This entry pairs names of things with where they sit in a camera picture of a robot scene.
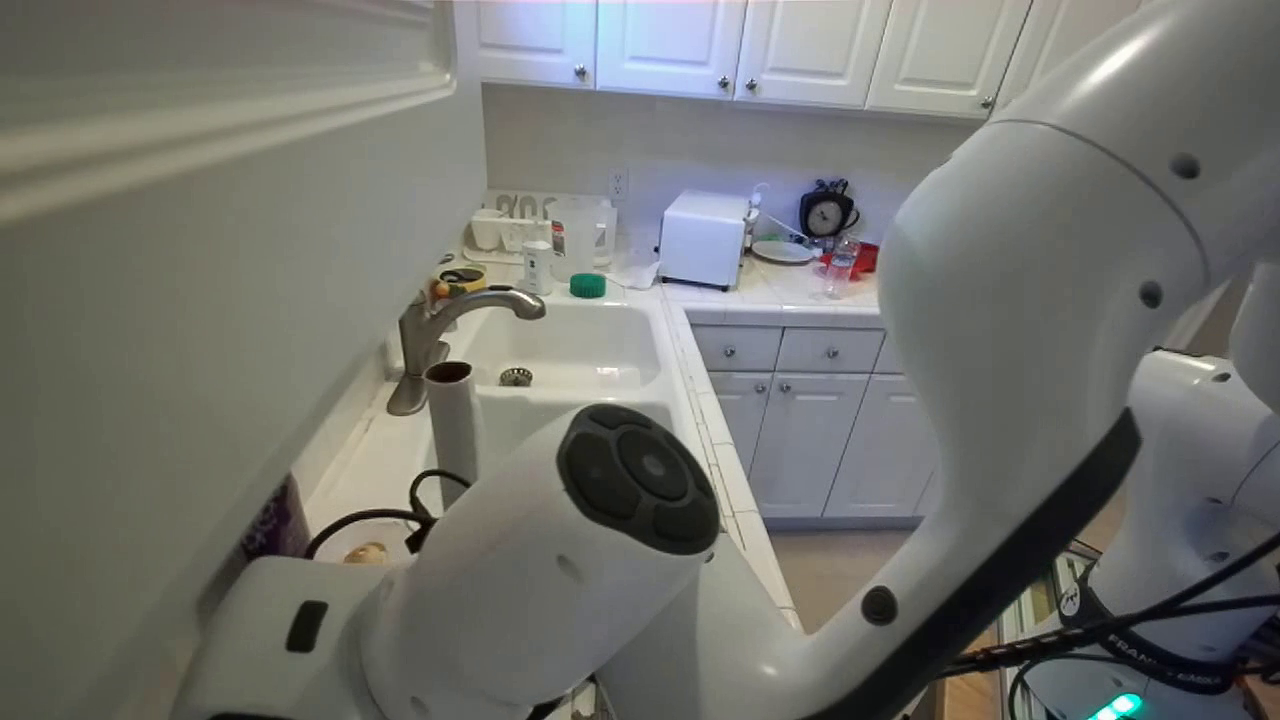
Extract white double sink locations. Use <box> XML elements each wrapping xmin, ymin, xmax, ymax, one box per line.
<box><xmin>449</xmin><ymin>300</ymin><xmax>689</xmax><ymax>474</ymax></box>

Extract white paper towel tube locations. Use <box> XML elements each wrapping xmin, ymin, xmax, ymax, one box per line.
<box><xmin>427</xmin><ymin>362</ymin><xmax>475</xmax><ymax>506</ymax></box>

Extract green round container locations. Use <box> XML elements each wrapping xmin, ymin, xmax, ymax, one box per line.
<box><xmin>566</xmin><ymin>274</ymin><xmax>609</xmax><ymax>300</ymax></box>

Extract white cabinets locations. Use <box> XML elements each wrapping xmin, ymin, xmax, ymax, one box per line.
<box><xmin>472</xmin><ymin>0</ymin><xmax>1149</xmax><ymax>120</ymax></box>
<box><xmin>695</xmin><ymin>324</ymin><xmax>935</xmax><ymax>526</ymax></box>

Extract black round clock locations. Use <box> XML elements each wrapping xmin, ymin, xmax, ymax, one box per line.
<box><xmin>799</xmin><ymin>182</ymin><xmax>855</xmax><ymax>242</ymax></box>

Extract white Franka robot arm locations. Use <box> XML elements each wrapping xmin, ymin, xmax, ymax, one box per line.
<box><xmin>176</xmin><ymin>0</ymin><xmax>1280</xmax><ymax>720</ymax></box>

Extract white dish rack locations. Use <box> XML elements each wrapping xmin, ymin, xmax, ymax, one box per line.
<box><xmin>468</xmin><ymin>193</ymin><xmax>553</xmax><ymax>253</ymax></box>

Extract white lower cabinets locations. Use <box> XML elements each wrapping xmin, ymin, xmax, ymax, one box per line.
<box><xmin>695</xmin><ymin>324</ymin><xmax>935</xmax><ymax>526</ymax></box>

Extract chrome kitchen faucet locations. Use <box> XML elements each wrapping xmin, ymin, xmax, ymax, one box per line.
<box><xmin>388</xmin><ymin>284</ymin><xmax>549</xmax><ymax>415</ymax></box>

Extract white upper cabinets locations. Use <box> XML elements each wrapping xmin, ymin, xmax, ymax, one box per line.
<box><xmin>472</xmin><ymin>0</ymin><xmax>1149</xmax><ymax>120</ymax></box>

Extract red cup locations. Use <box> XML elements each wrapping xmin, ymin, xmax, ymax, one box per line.
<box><xmin>851</xmin><ymin>242</ymin><xmax>879</xmax><ymax>281</ymax></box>

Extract white toaster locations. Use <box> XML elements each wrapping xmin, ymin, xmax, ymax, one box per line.
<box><xmin>660</xmin><ymin>193</ymin><xmax>746</xmax><ymax>288</ymax></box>

